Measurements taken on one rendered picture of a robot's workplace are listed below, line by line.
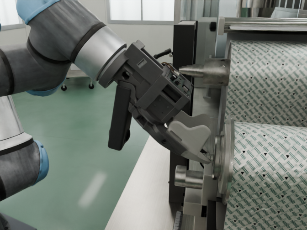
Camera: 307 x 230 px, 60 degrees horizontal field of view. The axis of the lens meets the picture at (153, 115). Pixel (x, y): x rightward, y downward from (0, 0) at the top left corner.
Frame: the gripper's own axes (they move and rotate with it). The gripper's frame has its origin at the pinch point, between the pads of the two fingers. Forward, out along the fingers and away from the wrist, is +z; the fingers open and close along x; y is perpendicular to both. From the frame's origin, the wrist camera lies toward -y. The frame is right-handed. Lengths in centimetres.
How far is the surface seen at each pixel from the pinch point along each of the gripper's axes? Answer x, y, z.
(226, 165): -3.5, 3.4, 2.2
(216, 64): 24.7, 8.9, -5.0
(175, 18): 98, 1, -23
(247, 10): 68, 23, -4
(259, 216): -4.4, 1.1, 11.3
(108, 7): 551, -136, -176
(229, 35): 37.1, 14.6, -6.0
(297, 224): -4.4, 4.2, 15.8
